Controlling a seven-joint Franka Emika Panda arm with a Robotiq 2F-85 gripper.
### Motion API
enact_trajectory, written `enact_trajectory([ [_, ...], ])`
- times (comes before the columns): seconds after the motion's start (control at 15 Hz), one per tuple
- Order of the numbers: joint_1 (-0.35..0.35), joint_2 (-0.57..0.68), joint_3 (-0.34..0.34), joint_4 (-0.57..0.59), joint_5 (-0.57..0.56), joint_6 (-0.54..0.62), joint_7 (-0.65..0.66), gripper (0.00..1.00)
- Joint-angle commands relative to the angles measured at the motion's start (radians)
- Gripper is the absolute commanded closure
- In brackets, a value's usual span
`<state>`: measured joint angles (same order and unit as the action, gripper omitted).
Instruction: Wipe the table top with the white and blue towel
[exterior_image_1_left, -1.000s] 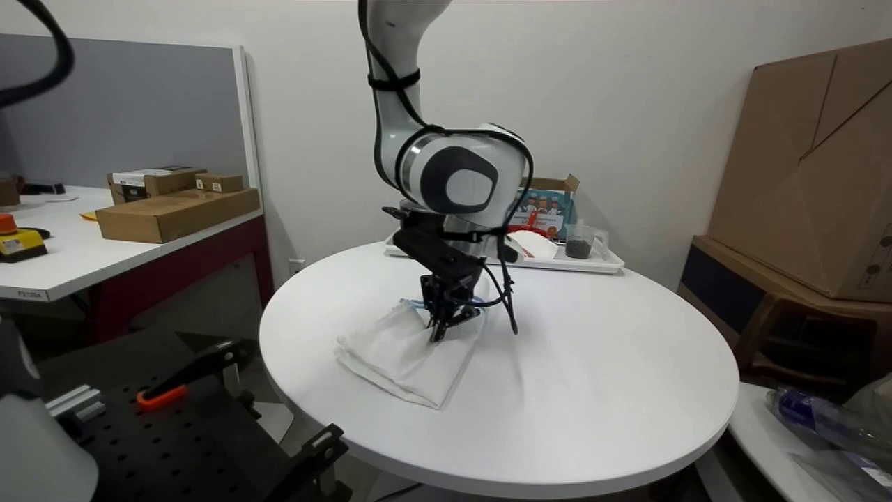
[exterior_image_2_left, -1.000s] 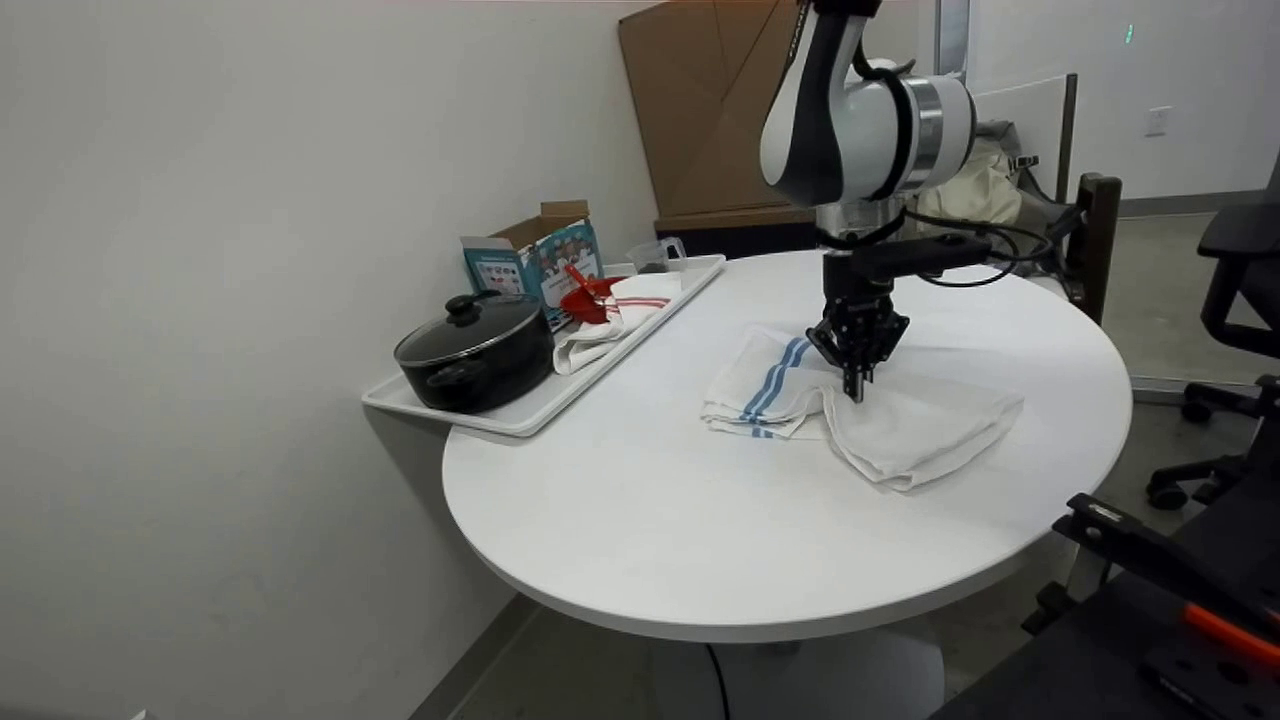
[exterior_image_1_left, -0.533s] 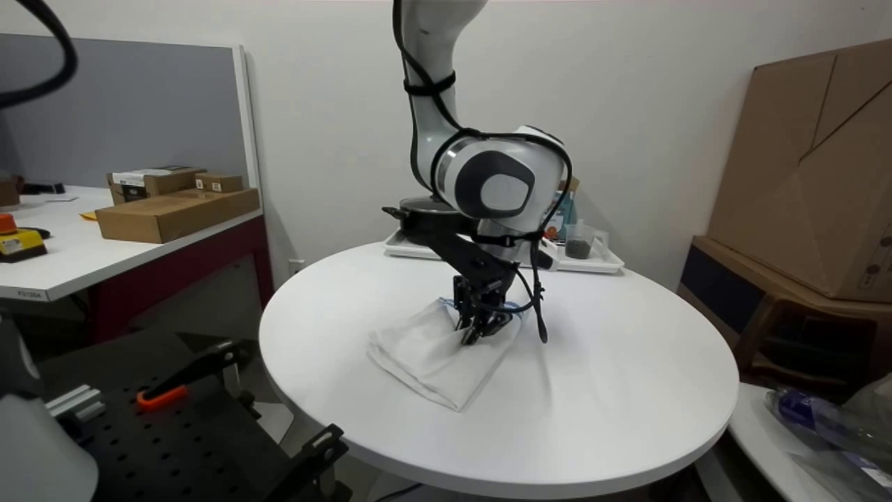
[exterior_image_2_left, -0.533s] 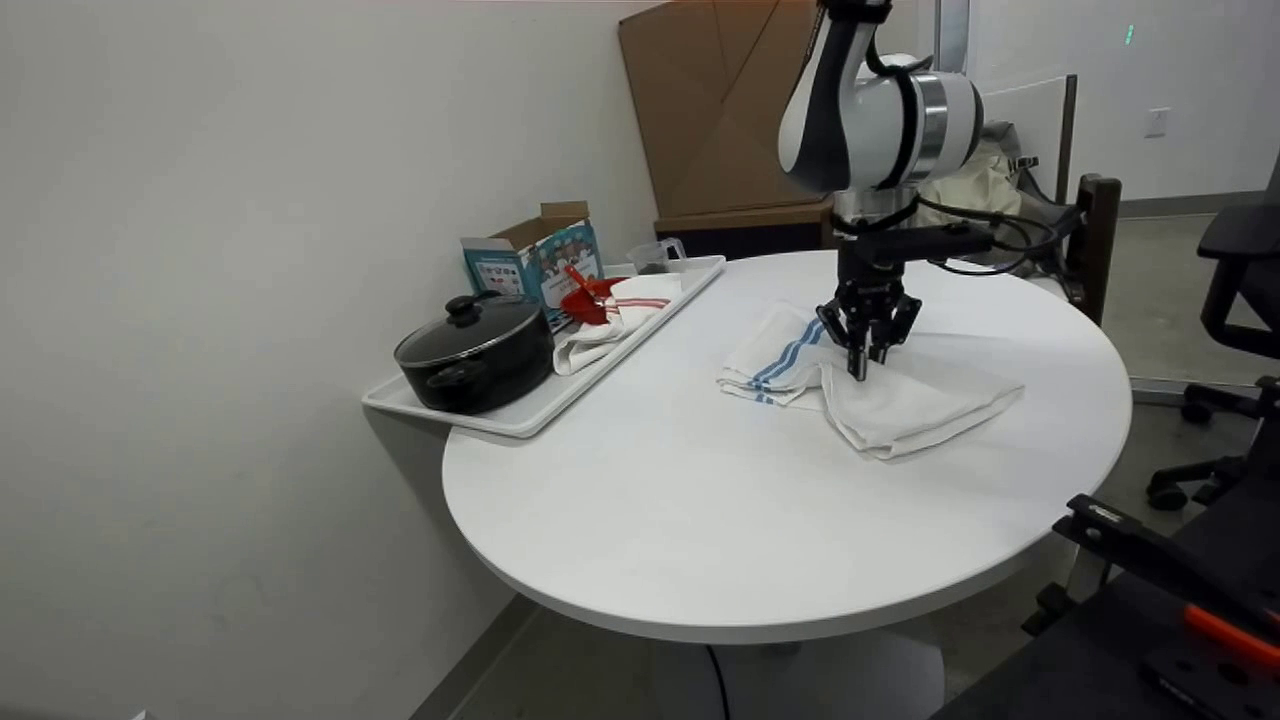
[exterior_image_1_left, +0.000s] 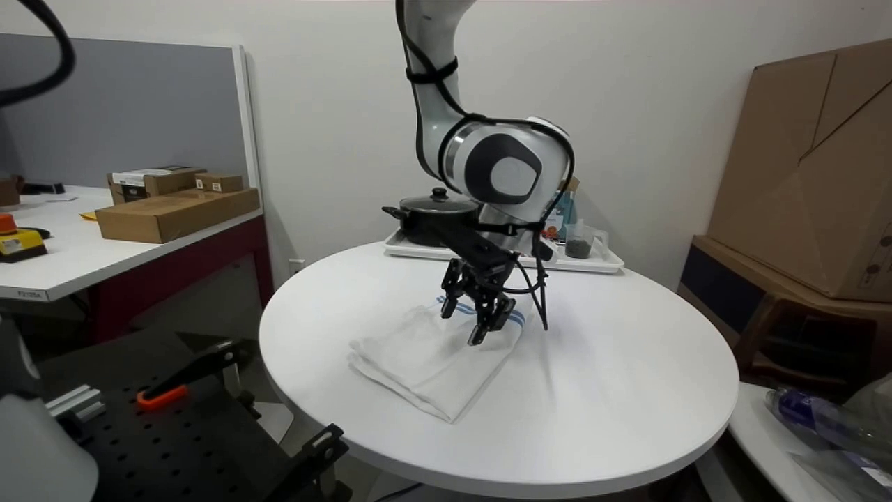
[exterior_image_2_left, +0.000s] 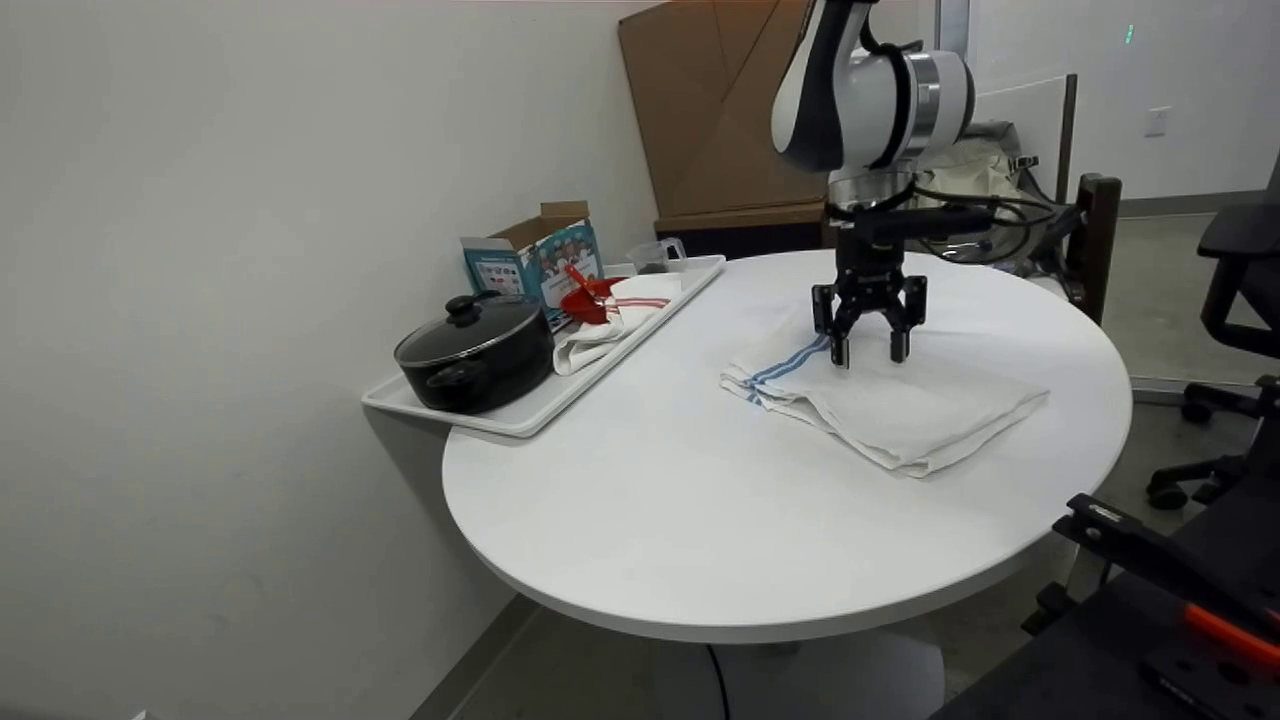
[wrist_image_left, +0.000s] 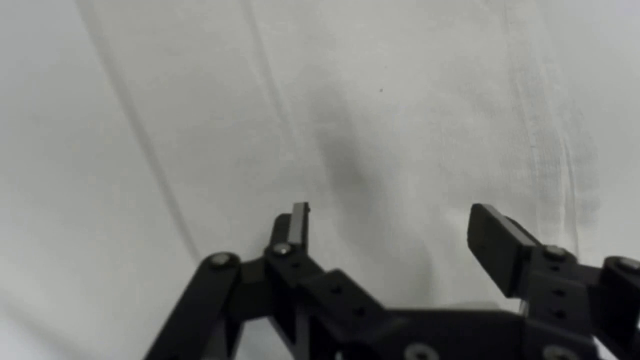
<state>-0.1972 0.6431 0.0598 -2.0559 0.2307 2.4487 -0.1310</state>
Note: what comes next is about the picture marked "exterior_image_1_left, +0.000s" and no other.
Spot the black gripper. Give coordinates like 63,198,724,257
438,223,522,349

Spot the white towel with blue stripes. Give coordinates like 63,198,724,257
345,293,530,423

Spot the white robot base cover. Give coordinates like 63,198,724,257
0,315,101,502

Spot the black cooking pot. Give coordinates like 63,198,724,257
379,194,484,250

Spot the black pot lid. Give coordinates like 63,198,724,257
399,183,480,218

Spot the white rectangular tray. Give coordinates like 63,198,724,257
382,226,627,278

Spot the blue and red carton box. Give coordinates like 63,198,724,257
547,176,581,242

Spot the black table clamp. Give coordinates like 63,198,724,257
268,423,350,502

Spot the small brown cardboard box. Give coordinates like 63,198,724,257
191,169,246,194

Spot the flat brown cardboard box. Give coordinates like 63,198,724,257
91,187,262,244

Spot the dark brown wooden cabinet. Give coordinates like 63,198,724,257
678,233,892,403

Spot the black office chair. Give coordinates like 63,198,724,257
35,324,356,502

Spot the white round side table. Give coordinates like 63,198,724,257
728,378,892,502

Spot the open cardboard box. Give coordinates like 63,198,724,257
108,163,209,207

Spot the large brown cardboard box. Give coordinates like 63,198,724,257
706,37,892,304

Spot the clear plastic bag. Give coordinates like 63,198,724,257
767,370,892,484

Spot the grey partition panel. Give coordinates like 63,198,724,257
0,34,262,218

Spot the silver aluminium extrusion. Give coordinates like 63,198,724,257
42,382,105,426

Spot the yellow and black tool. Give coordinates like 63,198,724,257
0,228,50,265

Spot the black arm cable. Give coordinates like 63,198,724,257
395,0,580,331

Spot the orange handled black clamp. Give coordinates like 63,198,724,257
133,334,258,416

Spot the white desk with maroon frame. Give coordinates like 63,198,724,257
0,180,275,342

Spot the thick black hose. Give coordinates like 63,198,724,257
0,0,78,109

